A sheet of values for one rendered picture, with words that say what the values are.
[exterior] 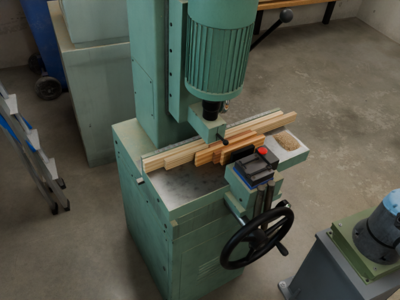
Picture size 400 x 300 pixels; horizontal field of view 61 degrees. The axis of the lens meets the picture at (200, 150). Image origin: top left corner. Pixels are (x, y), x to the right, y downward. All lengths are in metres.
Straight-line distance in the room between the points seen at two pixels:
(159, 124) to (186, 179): 0.26
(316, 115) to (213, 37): 2.29
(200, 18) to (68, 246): 1.58
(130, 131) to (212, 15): 0.76
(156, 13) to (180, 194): 0.55
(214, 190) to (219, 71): 0.41
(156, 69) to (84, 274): 1.25
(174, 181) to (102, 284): 0.97
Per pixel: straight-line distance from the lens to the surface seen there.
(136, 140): 1.43
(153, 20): 1.08
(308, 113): 3.09
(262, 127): 1.34
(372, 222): 1.43
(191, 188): 1.13
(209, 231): 1.33
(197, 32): 0.91
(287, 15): 0.95
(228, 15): 0.86
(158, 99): 1.22
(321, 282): 1.72
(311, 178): 2.54
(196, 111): 1.15
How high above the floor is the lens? 1.79
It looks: 45 degrees down
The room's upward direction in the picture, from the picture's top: 5 degrees clockwise
